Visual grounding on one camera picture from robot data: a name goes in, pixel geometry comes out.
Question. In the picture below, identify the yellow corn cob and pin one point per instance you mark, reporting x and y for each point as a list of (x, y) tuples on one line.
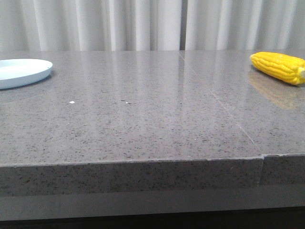
[(286, 68)]

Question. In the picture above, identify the light blue round plate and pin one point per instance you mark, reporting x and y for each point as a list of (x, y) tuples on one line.
[(21, 72)]

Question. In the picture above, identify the white pleated curtain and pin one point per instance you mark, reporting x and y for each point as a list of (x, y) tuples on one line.
[(142, 25)]

